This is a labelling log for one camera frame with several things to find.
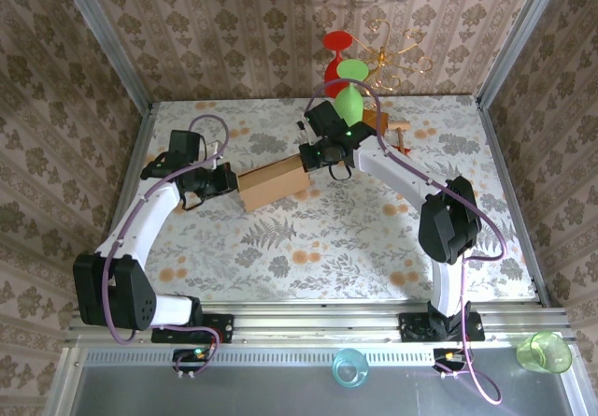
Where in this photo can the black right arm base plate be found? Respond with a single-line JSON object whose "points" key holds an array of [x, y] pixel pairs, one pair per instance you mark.
{"points": [[411, 327]]}

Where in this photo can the small black connector box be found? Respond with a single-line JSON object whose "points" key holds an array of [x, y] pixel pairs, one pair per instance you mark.
{"points": [[446, 357], [187, 357]]}

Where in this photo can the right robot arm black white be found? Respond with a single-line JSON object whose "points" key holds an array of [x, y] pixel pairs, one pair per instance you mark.
{"points": [[397, 173]]}

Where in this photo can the brown cardboard paper box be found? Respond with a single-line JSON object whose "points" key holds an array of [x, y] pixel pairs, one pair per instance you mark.
{"points": [[271, 182]]}

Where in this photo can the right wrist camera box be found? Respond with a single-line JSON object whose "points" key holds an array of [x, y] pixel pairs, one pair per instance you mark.
{"points": [[323, 119]]}

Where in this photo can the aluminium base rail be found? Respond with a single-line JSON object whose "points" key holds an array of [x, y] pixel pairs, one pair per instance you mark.
{"points": [[317, 322]]}

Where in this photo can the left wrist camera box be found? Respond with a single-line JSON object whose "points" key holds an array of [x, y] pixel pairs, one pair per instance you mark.
{"points": [[187, 145]]}

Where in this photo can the green plastic wine glass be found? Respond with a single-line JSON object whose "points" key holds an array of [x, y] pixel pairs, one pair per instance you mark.
{"points": [[350, 103]]}

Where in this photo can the small wooden mallet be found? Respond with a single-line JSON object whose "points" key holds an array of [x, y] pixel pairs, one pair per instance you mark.
{"points": [[399, 126]]}

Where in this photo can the red plastic wine glass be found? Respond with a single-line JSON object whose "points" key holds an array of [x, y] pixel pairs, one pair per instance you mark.
{"points": [[338, 42]]}

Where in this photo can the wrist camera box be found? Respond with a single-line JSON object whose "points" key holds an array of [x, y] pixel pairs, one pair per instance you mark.
{"points": [[187, 145], [323, 119]]}

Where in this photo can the blue plastic cup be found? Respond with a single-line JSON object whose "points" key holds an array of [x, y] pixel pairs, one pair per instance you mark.
{"points": [[350, 369]]}

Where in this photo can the aluminium table side rail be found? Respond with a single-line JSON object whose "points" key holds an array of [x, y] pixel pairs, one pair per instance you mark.
{"points": [[141, 135], [496, 154]]}

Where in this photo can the brown wooden board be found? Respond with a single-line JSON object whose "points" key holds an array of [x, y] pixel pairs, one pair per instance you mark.
{"points": [[378, 121]]}

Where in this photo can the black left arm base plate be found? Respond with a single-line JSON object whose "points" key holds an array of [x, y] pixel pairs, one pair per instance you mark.
{"points": [[219, 329]]}

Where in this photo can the floral table cloth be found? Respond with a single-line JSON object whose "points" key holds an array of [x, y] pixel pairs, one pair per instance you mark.
{"points": [[327, 248]]}

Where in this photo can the grey metal shelf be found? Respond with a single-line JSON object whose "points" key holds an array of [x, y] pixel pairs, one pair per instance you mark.
{"points": [[233, 392]]}

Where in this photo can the aluminium corner post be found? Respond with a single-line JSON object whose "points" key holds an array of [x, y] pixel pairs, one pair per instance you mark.
{"points": [[109, 37], [517, 37]]}

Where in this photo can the green plastic cup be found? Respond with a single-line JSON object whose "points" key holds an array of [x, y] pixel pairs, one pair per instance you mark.
{"points": [[544, 353]]}

